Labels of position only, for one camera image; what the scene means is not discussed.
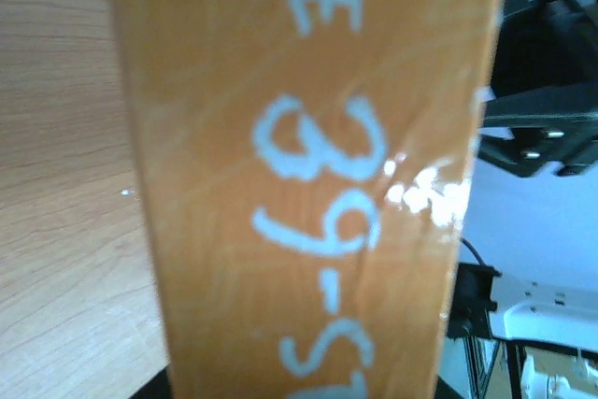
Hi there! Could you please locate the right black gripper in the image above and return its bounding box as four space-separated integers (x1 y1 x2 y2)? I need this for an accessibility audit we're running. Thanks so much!
477 0 597 178

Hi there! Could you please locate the orange treehouse paperback book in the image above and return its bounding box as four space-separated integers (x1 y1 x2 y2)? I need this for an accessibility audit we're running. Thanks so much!
113 0 498 398

